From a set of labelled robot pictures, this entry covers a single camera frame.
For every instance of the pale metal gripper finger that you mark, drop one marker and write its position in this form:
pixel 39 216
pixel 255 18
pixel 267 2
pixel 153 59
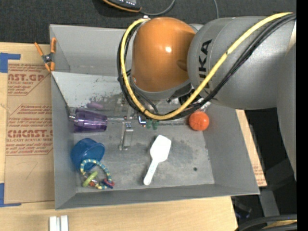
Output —
pixel 126 138

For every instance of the clear purple plastic cup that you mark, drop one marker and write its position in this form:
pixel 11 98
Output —
pixel 90 122

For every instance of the blue plastic bowl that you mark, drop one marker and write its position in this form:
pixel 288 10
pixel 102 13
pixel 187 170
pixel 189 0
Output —
pixel 86 150

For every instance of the grey metal bin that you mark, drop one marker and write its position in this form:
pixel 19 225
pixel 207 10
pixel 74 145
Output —
pixel 168 172

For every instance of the orange ball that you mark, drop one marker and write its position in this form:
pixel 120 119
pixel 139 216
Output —
pixel 198 121

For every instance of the brown cardboard board red print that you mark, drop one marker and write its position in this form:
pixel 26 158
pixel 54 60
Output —
pixel 29 93

